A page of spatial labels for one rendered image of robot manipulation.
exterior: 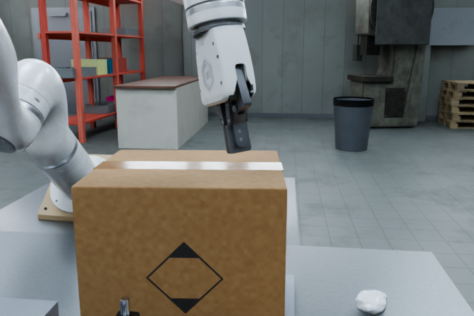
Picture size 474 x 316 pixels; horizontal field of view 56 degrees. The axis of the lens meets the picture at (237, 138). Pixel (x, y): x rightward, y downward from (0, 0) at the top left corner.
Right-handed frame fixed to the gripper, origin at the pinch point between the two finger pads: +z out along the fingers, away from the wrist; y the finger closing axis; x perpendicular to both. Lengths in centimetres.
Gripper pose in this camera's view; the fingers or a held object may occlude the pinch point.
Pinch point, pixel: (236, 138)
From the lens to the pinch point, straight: 63.8
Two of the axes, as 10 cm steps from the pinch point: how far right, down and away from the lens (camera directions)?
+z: 1.7, 9.9, 0.4
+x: 9.0, -1.7, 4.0
